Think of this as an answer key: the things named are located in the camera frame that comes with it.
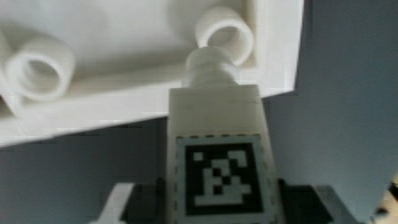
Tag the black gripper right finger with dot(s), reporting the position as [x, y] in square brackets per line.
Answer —
[314, 205]

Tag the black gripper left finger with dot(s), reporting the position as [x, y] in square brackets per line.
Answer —
[132, 204]

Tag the white leg with tag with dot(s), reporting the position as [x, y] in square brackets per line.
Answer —
[221, 184]

